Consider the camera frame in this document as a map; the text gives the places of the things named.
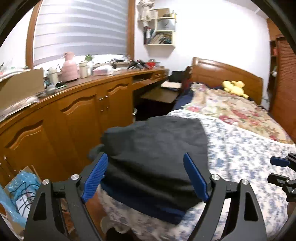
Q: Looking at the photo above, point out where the navy bedcover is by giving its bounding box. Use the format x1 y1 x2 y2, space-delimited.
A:
172 89 195 112

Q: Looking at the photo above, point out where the wooden headboard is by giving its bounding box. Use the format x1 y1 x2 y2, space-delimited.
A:
191 57 264 107

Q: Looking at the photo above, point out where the white mug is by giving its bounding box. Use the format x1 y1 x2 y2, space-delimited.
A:
79 61 91 79

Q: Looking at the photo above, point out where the white notebook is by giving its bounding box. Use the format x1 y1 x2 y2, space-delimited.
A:
161 82 181 90

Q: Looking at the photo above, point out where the wooden window frame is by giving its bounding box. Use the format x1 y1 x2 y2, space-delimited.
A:
25 0 136 70

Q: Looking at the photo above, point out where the black jacket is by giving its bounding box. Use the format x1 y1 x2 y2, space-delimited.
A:
89 116 210 212

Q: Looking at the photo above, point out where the blue bubble wrap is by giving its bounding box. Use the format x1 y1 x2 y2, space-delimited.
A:
0 173 41 229

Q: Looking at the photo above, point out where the white hanging cloth bundle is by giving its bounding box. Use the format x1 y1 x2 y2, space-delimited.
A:
136 0 158 23

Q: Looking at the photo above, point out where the cardboard box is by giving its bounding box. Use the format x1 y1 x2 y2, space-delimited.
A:
0 165 43 237

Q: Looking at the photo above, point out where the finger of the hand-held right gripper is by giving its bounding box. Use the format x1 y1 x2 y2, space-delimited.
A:
267 173 290 188
270 152 296 168

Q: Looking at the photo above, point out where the wooden desk cabinet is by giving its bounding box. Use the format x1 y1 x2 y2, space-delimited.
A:
0 67 183 193

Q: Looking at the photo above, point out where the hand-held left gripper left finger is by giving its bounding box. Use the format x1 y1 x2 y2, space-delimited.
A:
24 153 109 241

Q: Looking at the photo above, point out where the yellow plush toy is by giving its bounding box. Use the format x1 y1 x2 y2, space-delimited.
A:
222 80 250 98

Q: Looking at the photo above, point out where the dark wooden chair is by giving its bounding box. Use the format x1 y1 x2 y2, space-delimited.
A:
183 66 194 91

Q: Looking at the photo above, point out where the blue floral bed sheet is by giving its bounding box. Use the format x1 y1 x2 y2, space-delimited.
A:
97 109 296 241

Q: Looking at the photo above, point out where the pink tissue box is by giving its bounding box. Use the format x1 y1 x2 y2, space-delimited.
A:
92 67 114 76

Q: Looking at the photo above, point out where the red floral blanket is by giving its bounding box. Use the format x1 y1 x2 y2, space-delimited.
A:
183 83 295 144

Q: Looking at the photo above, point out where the white paper bag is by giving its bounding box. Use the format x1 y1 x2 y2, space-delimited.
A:
158 18 176 31

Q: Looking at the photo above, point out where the folded navy garment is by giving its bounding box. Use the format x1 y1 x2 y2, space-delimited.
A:
99 181 201 225

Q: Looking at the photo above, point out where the wooden louvered wardrobe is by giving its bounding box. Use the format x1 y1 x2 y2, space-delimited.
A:
266 19 296 144

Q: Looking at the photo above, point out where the white wall shelf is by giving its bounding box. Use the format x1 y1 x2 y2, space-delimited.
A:
143 8 178 52

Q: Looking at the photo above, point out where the pink jug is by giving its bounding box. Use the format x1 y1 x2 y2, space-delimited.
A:
60 52 79 82

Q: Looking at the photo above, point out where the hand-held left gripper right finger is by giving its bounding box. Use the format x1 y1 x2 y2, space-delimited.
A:
183 152 268 241

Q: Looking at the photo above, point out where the grey window blind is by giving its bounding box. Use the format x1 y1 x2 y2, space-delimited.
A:
33 0 129 67

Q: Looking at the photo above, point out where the row of books and magazines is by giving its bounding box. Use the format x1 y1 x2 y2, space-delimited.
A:
144 28 173 45

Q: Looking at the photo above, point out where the brown cardboard sheet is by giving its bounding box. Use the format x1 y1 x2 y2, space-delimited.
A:
0 68 45 112

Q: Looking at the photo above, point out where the black gadget cluster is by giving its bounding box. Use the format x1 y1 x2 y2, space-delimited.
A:
127 60 148 69

